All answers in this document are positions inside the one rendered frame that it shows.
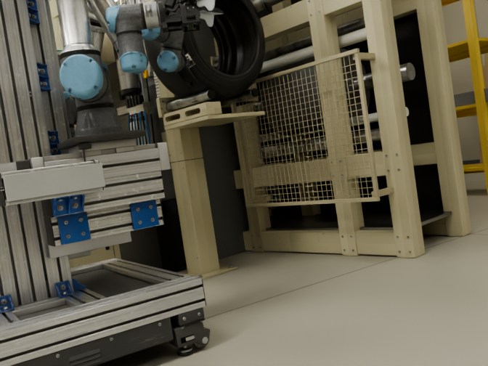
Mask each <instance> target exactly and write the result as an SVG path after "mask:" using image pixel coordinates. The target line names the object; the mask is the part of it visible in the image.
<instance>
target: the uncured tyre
mask: <svg viewBox="0 0 488 366"><path fill-rule="evenodd" d="M214 8H219V9H220V10H221V11H223V12H224V14H222V15H214V19H213V26H212V27H209V28H210V29H211V31H212V33H213V35H214V37H215V39H216V43H217V46H218V51H219V63H218V67H217V69H215V68H214V67H213V66H212V65H210V64H209V63H208V61H207V60H206V59H205V57H204V56H203V55H202V53H201V52H200V50H199V48H198V45H197V43H196V41H195V37H194V33H193V31H191V32H185V33H184V38H183V43H182V48H183V50H184V52H185V53H184V54H186V53H189V55H190V56H191V58H192V60H193V62H194V63H195V65H193V66H192V67H191V68H190V70H191V72H192V74H193V75H194V77H195V78H196V80H197V81H198V85H197V86H195V87H193V88H191V89H188V88H187V86H186V85H185V83H184V82H183V80H182V79H181V77H180V76H179V74H174V72H170V73H168V72H166V71H164V70H161V69H160V68H159V66H158V63H157V59H158V55H159V54H160V52H161V47H162V43H161V42H157V41H147V40H144V43H145V50H146V53H147V57H148V60H149V62H150V65H151V67H152V69H153V71H154V72H155V74H156V76H157V77H158V79H159V80H160V81H161V83H162V84H163V85H164V86H165V87H166V88H167V89H168V90H169V91H170V92H172V93H173V94H175V95H176V96H178V97H179V98H184V97H188V96H191V95H194V94H197V93H201V92H204V91H207V90H209V89H213V90H214V91H215V94H216V96H215V98H213V99H210V100H207V101H205V102H208V101H209V102H217V101H219V100H223V99H227V97H228V96H231V95H234V96H237V95H239V94H241V93H243V92H244V91H245V90H246V89H248V88H249V87H250V86H251V85H252V84H253V83H254V82H255V81H256V79H257V78H258V76H259V74H260V72H261V69H262V66H263V62H264V53H265V38H264V29H263V26H262V24H261V20H260V17H259V14H258V12H257V11H256V8H255V6H254V5H253V3H252V2H251V0H215V7H214ZM201 103H204V102H200V104H201Z"/></svg>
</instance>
